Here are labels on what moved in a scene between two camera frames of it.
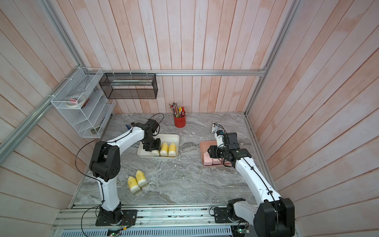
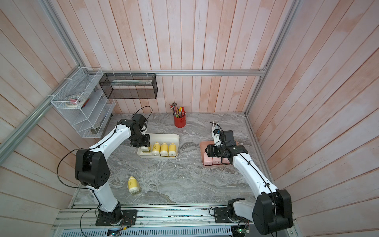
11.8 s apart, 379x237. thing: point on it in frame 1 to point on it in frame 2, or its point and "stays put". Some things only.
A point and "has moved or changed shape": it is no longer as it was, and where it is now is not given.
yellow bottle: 164,149 stays put
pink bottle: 216,161 stays put
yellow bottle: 140,177 has moved or changed shape
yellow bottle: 172,152 stays put
